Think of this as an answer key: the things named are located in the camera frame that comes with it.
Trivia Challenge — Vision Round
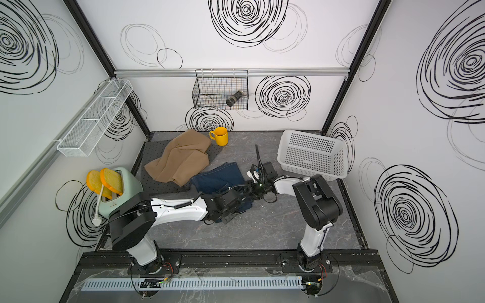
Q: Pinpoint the white slotted cable duct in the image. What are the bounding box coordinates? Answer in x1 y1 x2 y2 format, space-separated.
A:
81 276 304 292

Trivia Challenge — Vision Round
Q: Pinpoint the tan brown skirt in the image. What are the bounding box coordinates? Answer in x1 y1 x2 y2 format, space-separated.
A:
145 130 211 186

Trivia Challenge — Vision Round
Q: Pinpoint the yellow mug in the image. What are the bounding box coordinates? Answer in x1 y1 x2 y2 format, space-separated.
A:
209 127 229 146

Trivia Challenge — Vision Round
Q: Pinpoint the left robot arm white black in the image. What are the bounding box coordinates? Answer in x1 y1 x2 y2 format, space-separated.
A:
108 185 252 267

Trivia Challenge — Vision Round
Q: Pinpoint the white wire wall shelf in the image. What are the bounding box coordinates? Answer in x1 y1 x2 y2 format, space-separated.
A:
57 79 134 157

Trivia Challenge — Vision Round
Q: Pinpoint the mint green toaster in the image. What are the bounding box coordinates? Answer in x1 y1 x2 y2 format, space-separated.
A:
99 167 143 219

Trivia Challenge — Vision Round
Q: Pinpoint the white perforated plastic basket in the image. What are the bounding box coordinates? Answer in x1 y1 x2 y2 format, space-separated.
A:
277 130 349 181

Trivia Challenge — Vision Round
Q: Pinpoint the dark cylindrical bottle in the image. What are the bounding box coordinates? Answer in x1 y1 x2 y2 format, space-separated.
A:
226 90 244 107

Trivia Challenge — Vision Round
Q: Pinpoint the black wire wall basket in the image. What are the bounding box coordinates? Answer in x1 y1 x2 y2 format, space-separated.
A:
191 69 249 111

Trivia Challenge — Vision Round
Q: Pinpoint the dark perforated mat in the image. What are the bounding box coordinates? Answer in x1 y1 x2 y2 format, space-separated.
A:
141 141 222 194

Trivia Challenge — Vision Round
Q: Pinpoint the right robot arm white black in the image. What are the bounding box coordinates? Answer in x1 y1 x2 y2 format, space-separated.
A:
246 162 343 272

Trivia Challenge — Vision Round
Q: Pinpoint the white toaster plug cord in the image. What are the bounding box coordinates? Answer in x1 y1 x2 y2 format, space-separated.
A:
91 185 105 227

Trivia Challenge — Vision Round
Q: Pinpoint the toast slice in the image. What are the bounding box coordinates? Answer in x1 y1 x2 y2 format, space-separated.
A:
87 170 112 200
100 168 123 195

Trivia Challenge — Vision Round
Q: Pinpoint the blue denim skirt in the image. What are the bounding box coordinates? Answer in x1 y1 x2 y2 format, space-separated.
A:
190 162 246 194

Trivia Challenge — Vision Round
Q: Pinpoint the left toast slice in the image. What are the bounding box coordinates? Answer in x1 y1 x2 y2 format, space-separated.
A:
87 170 112 200

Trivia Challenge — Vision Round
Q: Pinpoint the right toast slice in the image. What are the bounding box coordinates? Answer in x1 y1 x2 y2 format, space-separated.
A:
100 168 123 195

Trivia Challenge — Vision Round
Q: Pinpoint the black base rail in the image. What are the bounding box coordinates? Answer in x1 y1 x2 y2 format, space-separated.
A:
75 249 381 275

